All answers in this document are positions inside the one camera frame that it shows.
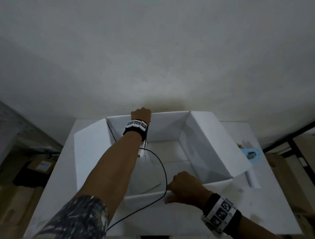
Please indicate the person's right hand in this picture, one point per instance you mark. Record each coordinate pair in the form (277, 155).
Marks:
(188, 188)

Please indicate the person's left hand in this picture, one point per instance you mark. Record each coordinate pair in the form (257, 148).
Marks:
(140, 114)

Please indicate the person's right thumb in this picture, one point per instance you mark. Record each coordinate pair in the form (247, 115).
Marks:
(171, 198)

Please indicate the white cardboard box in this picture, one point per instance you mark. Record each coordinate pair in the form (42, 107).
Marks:
(209, 147)

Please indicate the person's right forearm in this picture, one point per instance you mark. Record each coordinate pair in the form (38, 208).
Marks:
(251, 230)

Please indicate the person's left forearm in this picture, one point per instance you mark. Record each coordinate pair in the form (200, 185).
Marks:
(110, 170)

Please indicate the black wristband with marker tiles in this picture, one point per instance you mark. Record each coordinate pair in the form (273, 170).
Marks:
(221, 214)
(134, 126)

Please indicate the white paper roll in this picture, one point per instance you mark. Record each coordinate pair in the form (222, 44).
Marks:
(253, 179)

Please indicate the blue tape dispenser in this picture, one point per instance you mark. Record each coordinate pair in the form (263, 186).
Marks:
(250, 154)

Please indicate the patterned dark sleeve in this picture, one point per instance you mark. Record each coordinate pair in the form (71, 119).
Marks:
(76, 219)

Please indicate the large tan cardboard box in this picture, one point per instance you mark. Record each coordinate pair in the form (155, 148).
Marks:
(288, 177)

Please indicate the brown cardboard box with label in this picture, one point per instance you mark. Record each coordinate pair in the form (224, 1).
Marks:
(34, 170)

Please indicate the plain brown cardboard box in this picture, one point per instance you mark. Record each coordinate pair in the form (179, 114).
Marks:
(17, 209)

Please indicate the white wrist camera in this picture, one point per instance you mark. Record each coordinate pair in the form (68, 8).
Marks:
(142, 150)

